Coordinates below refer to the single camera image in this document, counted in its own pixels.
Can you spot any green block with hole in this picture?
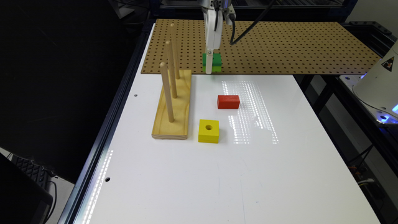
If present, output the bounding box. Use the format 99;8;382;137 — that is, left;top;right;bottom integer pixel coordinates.
202;54;222;72

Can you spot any middle wooden peg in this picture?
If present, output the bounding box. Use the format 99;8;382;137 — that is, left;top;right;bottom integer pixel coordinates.
165;40;177;98

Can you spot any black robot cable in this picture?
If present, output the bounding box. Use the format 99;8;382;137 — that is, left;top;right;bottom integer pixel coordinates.
229;0;276;46

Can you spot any rear wooden peg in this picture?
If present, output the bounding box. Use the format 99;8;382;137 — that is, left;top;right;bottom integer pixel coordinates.
170;23;180;79

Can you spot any wooden peg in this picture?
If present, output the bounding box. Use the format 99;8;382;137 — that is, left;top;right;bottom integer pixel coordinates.
170;23;180;79
160;62;174;123
165;40;177;98

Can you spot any black aluminium table frame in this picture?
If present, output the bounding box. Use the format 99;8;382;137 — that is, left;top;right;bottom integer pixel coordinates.
58;19;156;224

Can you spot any front wooden peg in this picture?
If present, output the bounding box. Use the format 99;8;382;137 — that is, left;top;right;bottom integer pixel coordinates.
160;62;174;123

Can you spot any yellow block with hole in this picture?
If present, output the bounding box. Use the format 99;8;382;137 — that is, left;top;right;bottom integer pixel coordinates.
198;119;220;144

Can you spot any black keyboard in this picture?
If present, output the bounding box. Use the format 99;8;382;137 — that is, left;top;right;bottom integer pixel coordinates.
11;155;49;190

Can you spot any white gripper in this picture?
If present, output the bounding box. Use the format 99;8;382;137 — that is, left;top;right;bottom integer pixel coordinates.
202;0;236;74

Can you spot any wooden peg stand base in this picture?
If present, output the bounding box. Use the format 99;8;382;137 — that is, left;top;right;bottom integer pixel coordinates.
152;70;192;140

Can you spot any brown pegboard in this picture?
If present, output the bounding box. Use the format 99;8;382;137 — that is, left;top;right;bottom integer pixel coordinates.
141;19;380;75

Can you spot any red block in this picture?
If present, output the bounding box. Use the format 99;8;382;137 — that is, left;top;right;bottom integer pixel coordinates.
217;95;240;109

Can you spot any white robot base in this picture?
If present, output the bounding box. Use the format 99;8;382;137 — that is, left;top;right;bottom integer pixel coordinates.
340;44;397;125

